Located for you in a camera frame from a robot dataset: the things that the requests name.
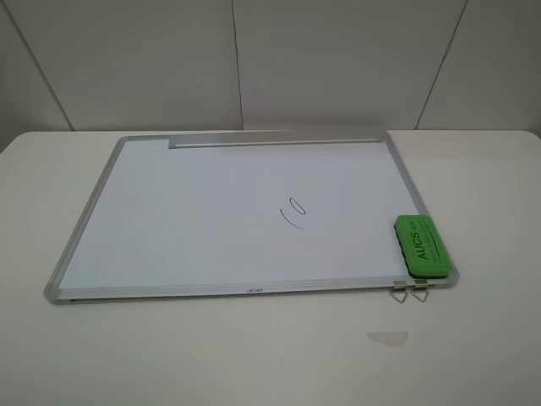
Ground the clear tape piece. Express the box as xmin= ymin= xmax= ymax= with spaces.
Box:
xmin=367 ymin=331 xmax=408 ymax=348

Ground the white aluminium-framed whiteboard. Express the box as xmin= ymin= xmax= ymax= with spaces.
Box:
xmin=44 ymin=129 xmax=459 ymax=304

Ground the right metal hanging clip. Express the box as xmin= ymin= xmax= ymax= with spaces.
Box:
xmin=410 ymin=280 xmax=430 ymax=303

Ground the metal hanging clip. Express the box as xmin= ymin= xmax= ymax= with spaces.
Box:
xmin=410 ymin=280 xmax=430 ymax=303
xmin=390 ymin=281 xmax=408 ymax=304

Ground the green whiteboard eraser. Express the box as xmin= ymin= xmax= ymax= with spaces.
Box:
xmin=394 ymin=215 xmax=453 ymax=279

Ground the left metal hanging clip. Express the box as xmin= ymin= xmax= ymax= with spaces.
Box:
xmin=390 ymin=281 xmax=408 ymax=304

